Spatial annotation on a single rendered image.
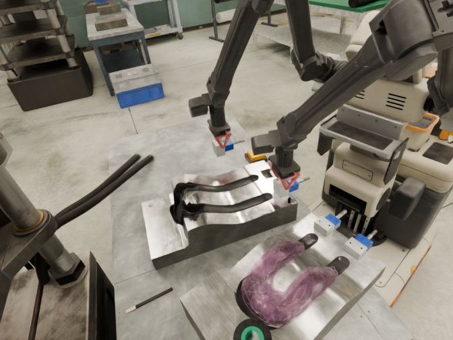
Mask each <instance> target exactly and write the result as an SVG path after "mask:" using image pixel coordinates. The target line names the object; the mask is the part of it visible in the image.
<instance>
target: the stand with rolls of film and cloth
mask: <svg viewBox="0 0 453 340"><path fill-rule="evenodd" d="M227 1H232V0H211V6H212V19H213V25H214V37H213V36H209V39H212V40H216V41H218V42H221V43H223V42H224V40H223V39H220V38H218V33H217V25H216V21H217V22H218V23H221V22H225V21H229V20H232V19H233V15H234V12H235V9H231V10H228V11H222V12H219V13H217V14H216V12H215V5H214V2H215V3H223V2H227ZM261 24H263V25H267V26H272V27H278V25H276V24H271V9H270V11H269V13H268V23H266V22H261Z"/></svg>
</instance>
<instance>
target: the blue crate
mask: <svg viewBox="0 0 453 340"><path fill-rule="evenodd" d="M115 94H116V96H117V100H118V102H119V105H120V108H121V109H124V108H127V107H131V106H134V105H139V104H142V103H147V102H150V101H155V100H157V99H160V98H164V97H165V96H164V92H163V88H162V83H161V82H160V83H157V84H152V85H149V86H144V87H141V88H136V89H132V90H127V91H124V92H119V93H115Z"/></svg>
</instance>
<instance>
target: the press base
mask: <svg viewBox="0 0 453 340"><path fill-rule="evenodd" d="M95 340H117V332H116V316H115V288H114V286H113V284H112V283H111V282H110V280H109V278H108V277H107V276H106V274H105V273H104V271H103V270H102V268H101V267H100V265H99V263H98V262H96V328H95Z"/></svg>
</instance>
